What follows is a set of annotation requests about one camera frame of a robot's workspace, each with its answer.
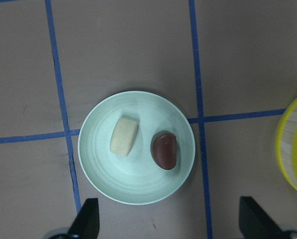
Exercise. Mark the light green plate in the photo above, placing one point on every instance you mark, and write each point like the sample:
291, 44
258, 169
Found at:
135, 179

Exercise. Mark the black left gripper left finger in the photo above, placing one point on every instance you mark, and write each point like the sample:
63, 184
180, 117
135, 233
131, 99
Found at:
86, 223

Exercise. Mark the dark red bun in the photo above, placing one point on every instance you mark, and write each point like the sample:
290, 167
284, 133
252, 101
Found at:
164, 150

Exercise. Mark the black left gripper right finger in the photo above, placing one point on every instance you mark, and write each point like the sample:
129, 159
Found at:
254, 222

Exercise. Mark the white steamed bun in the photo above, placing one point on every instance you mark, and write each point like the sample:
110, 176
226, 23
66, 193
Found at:
124, 135

